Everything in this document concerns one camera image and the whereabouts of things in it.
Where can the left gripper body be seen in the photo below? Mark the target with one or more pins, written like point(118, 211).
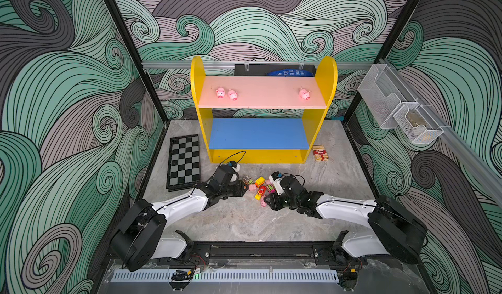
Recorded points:
point(231, 190)

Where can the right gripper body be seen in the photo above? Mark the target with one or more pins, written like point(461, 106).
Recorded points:
point(277, 200)

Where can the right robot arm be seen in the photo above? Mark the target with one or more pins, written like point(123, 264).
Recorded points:
point(391, 228)

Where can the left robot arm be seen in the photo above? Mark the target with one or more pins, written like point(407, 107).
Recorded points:
point(138, 239)

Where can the green grey truck toy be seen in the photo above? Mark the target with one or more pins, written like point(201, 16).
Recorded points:
point(248, 180)

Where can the magenta brown truck toy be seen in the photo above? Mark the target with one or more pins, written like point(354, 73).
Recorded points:
point(270, 187)

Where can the red yellow bulldozer toy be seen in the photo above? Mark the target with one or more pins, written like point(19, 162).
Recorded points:
point(262, 190)

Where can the yellow dump truck toy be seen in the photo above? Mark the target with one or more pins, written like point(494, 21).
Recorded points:
point(260, 181)

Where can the black white chessboard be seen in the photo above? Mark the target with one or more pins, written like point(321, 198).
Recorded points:
point(184, 163)

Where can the red patterned small box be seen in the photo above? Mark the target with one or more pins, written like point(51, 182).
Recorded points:
point(320, 153)

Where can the yellow toy shelf unit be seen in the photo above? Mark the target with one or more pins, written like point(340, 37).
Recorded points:
point(263, 140)

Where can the black panel behind shelf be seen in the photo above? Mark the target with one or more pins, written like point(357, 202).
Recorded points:
point(263, 70)

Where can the blue oval basket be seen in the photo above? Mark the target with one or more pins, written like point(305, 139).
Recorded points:
point(291, 73)

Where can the large clear plastic bin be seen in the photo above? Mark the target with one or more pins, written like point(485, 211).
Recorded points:
point(380, 91)

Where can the small clear plastic bin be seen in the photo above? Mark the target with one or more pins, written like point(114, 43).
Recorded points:
point(417, 124)

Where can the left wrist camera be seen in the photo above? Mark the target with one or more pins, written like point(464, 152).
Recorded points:
point(235, 166)

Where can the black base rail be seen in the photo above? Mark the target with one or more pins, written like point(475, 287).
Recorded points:
point(323, 253)

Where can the white slotted cable duct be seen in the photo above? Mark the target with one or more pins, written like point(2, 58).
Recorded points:
point(231, 275)

